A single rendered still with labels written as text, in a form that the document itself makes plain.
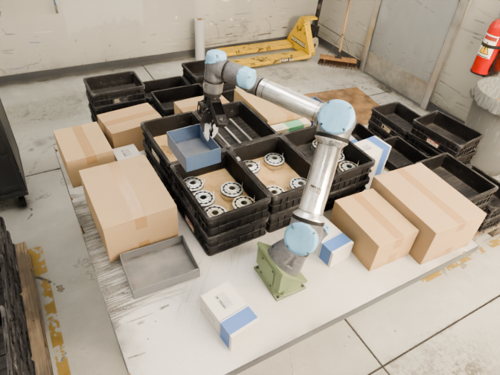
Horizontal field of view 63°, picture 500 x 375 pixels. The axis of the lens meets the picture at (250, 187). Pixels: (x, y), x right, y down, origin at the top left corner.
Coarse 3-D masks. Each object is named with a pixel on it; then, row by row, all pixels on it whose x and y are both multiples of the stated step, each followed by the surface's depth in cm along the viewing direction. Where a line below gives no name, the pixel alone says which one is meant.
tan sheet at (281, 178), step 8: (256, 160) 207; (264, 168) 202; (288, 168) 204; (264, 176) 197; (272, 176) 198; (280, 176) 198; (288, 176) 198; (296, 176) 199; (264, 184) 193; (272, 184) 193; (280, 184) 194; (288, 184) 194
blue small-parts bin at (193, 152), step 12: (168, 132) 167; (180, 132) 170; (192, 132) 173; (168, 144) 169; (180, 144) 171; (192, 144) 172; (204, 144) 172; (216, 144) 162; (180, 156) 159; (192, 156) 155; (204, 156) 158; (216, 156) 161; (192, 168) 159
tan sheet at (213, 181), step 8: (224, 168) 200; (200, 176) 194; (208, 176) 194; (216, 176) 195; (224, 176) 195; (208, 184) 190; (216, 184) 191; (216, 192) 186; (216, 200) 182; (224, 200) 182
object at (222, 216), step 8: (224, 152) 194; (176, 176) 178; (184, 184) 174; (256, 184) 177; (264, 192) 173; (192, 200) 168; (264, 200) 169; (200, 208) 163; (240, 208) 164; (248, 208) 166; (208, 216) 160; (216, 216) 160; (224, 216) 161; (232, 216) 164
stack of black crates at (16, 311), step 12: (0, 264) 196; (0, 276) 197; (0, 288) 192; (12, 288) 193; (0, 300) 187; (12, 300) 187; (12, 312) 178; (24, 312) 207; (24, 324) 198; (24, 336) 186
